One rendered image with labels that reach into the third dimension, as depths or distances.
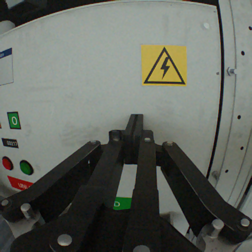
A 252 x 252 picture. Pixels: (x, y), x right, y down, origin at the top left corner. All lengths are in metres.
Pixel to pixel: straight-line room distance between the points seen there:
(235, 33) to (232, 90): 0.10
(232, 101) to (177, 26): 0.15
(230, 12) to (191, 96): 0.18
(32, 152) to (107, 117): 0.16
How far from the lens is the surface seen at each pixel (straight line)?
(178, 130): 0.22
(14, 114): 0.30
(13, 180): 0.41
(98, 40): 0.21
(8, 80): 0.30
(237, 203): 0.44
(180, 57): 0.20
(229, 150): 0.32
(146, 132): 0.17
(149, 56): 0.20
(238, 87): 0.29
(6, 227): 0.62
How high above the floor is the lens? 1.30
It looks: 19 degrees down
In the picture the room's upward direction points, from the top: 2 degrees counter-clockwise
